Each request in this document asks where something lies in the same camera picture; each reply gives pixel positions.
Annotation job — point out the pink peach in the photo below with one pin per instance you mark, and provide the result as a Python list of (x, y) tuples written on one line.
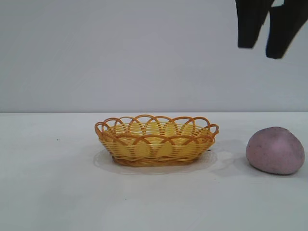
[(274, 151)]

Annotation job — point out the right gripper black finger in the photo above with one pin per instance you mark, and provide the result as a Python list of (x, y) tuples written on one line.
[(250, 24), (281, 33)]

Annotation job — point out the yellow woven wicker basket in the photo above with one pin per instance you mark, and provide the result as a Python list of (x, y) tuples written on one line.
[(156, 151)]

